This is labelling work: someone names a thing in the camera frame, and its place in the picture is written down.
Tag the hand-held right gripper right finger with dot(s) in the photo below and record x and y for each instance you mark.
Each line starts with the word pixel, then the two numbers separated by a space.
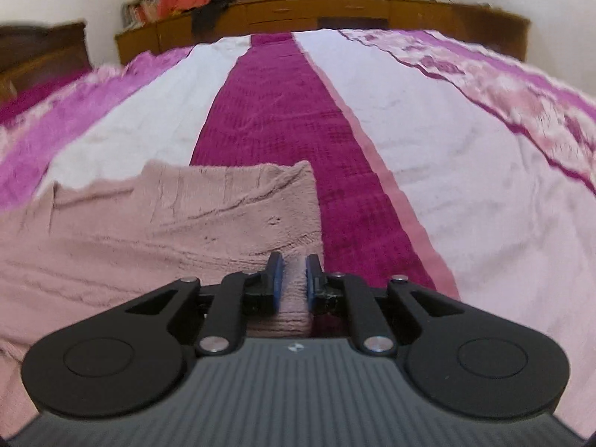
pixel 309 281

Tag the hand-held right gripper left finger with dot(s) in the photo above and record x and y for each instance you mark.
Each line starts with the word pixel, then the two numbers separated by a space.
pixel 277 281

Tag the pink knitted sweater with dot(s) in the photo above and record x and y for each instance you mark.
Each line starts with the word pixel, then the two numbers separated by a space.
pixel 163 242

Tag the striped magenta floral blanket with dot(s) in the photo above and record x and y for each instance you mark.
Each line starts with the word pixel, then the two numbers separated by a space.
pixel 442 158

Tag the black clothing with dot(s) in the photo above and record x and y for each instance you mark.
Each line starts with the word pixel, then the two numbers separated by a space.
pixel 209 11

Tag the low wooden cabinet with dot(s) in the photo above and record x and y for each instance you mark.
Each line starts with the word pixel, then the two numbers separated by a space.
pixel 419 18

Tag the row of books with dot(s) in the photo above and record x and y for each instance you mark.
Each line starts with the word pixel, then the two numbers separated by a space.
pixel 137 11

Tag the dark wooden headboard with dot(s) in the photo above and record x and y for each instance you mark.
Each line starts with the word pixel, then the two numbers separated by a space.
pixel 37 56

